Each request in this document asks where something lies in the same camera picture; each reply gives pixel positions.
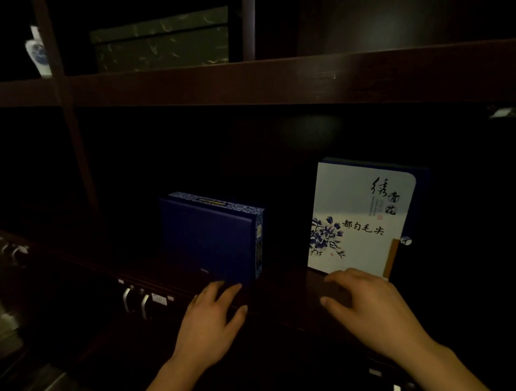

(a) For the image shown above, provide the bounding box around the white floral gift box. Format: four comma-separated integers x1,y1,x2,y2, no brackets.
307,157,430,281

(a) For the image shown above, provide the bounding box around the person's right hand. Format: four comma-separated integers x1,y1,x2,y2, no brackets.
320,268,435,360

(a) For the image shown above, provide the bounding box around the person's left forearm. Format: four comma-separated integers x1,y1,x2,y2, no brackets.
146,354,207,391

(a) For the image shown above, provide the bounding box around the blue and white porcelain vase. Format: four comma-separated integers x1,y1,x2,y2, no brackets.
24,25,53,79

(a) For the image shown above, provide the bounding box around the dark blue patterned-edge box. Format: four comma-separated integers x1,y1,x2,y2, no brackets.
160,191,264,286

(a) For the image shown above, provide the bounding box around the person's left hand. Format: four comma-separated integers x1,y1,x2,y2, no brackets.
173,281,249,365

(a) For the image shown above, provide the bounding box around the dark wooden shelf unit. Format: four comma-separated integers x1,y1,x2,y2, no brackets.
0,0,516,391

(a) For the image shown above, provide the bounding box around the person's right forearm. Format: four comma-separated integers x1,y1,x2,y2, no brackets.
397,339,491,391

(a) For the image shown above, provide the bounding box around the green marbled box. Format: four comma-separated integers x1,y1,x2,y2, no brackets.
89,6,230,73

